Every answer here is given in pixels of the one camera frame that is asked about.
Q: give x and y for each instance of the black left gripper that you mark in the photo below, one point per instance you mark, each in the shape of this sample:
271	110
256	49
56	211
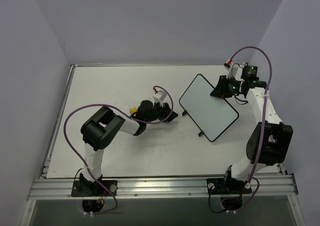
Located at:
164	111

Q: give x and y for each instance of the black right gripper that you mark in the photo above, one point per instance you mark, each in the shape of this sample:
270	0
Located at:
223	87

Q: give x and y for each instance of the small black-framed whiteboard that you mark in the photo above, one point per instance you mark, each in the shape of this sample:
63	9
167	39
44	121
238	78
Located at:
212	115

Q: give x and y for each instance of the yellow bone-shaped eraser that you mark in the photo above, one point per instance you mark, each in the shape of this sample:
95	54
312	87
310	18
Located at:
133	110

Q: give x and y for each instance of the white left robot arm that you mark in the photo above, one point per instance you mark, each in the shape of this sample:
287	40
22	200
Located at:
101	128

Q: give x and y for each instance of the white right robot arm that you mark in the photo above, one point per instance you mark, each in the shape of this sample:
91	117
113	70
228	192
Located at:
269	142

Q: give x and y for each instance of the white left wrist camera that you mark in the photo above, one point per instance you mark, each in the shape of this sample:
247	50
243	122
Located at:
159	97

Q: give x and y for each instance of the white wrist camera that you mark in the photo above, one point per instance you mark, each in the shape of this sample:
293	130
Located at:
231	68
159	97

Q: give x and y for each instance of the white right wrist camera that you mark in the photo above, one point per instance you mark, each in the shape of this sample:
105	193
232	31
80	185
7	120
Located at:
231	68

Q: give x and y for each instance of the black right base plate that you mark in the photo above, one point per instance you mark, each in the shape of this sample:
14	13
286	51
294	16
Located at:
218	186

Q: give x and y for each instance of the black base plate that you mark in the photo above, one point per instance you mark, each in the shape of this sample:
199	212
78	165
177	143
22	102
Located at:
218	186
81	189

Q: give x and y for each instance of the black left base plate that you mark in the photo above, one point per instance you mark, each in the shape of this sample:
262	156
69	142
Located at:
81	189

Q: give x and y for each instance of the aluminium front rail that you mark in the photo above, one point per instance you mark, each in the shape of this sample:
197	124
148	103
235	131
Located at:
160	187

